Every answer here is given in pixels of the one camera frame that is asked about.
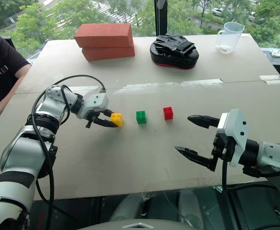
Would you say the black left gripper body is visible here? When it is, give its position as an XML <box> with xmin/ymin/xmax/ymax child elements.
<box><xmin>83</xmin><ymin>110</ymin><xmax>107</xmax><ymax>129</ymax></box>

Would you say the white window handle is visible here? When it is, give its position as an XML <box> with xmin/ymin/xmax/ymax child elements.
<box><xmin>270</xmin><ymin>41</ymin><xmax>280</xmax><ymax>58</ymax></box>

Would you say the red clay brick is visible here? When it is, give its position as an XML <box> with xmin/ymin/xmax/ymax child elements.
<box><xmin>74</xmin><ymin>23</ymin><xmax>134</xmax><ymax>48</ymax></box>
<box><xmin>81</xmin><ymin>44</ymin><xmax>136</xmax><ymax>63</ymax></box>

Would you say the black boxing focus pad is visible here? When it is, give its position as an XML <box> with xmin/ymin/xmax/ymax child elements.
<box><xmin>149</xmin><ymin>34</ymin><xmax>200</xmax><ymax>70</ymax></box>

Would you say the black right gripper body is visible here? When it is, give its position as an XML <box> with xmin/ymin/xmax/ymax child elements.
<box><xmin>211</xmin><ymin>130</ymin><xmax>239</xmax><ymax>162</ymax></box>

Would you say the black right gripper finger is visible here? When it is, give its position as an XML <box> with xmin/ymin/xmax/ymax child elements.
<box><xmin>187</xmin><ymin>114</ymin><xmax>221</xmax><ymax>130</ymax></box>
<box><xmin>174</xmin><ymin>145</ymin><xmax>219</xmax><ymax>173</ymax></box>

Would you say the yellow toy brick cube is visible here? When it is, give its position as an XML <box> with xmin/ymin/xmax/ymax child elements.
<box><xmin>110</xmin><ymin>113</ymin><xmax>124</xmax><ymax>127</ymax></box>

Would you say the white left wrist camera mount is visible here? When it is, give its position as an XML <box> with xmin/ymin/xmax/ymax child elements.
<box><xmin>77</xmin><ymin>92</ymin><xmax>110</xmax><ymax>120</ymax></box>

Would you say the clear plastic measuring jug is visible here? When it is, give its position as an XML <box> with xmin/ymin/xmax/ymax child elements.
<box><xmin>215</xmin><ymin>22</ymin><xmax>245</xmax><ymax>54</ymax></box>

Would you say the person in black shirt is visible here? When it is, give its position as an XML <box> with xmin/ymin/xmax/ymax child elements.
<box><xmin>0</xmin><ymin>32</ymin><xmax>31</xmax><ymax>127</ymax></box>

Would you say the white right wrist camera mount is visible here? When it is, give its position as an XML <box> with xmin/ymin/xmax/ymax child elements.
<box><xmin>217</xmin><ymin>108</ymin><xmax>250</xmax><ymax>168</ymax></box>

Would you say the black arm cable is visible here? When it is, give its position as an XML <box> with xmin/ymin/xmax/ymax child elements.
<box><xmin>221</xmin><ymin>158</ymin><xmax>280</xmax><ymax>193</ymax></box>
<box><xmin>31</xmin><ymin>74</ymin><xmax>107</xmax><ymax>230</ymax></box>

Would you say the beige masking tape strip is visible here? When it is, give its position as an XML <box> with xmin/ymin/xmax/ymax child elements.
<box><xmin>259</xmin><ymin>74</ymin><xmax>280</xmax><ymax>85</ymax></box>

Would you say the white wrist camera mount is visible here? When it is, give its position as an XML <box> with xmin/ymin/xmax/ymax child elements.
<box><xmin>217</xmin><ymin>108</ymin><xmax>250</xmax><ymax>168</ymax></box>
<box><xmin>77</xmin><ymin>92</ymin><xmax>110</xmax><ymax>120</ymax></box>

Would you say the grey robot chest cover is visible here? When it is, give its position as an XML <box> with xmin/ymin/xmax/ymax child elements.
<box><xmin>78</xmin><ymin>218</ymin><xmax>204</xmax><ymax>230</ymax></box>

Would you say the dark window frame post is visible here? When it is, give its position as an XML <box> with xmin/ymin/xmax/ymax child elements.
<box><xmin>154</xmin><ymin>0</ymin><xmax>169</xmax><ymax>38</ymax></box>

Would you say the green toy brick cube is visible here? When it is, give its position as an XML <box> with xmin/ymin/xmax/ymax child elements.
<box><xmin>135</xmin><ymin>110</ymin><xmax>147</xmax><ymax>125</ymax></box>

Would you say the red toy brick cube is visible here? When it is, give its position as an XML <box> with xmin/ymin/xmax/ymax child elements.
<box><xmin>163</xmin><ymin>106</ymin><xmax>174</xmax><ymax>121</ymax></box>

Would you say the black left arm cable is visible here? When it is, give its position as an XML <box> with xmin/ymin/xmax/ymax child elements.
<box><xmin>31</xmin><ymin>74</ymin><xmax>107</xmax><ymax>230</ymax></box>

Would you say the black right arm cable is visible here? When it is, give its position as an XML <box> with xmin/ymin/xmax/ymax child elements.
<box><xmin>221</xmin><ymin>158</ymin><xmax>280</xmax><ymax>193</ymax></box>

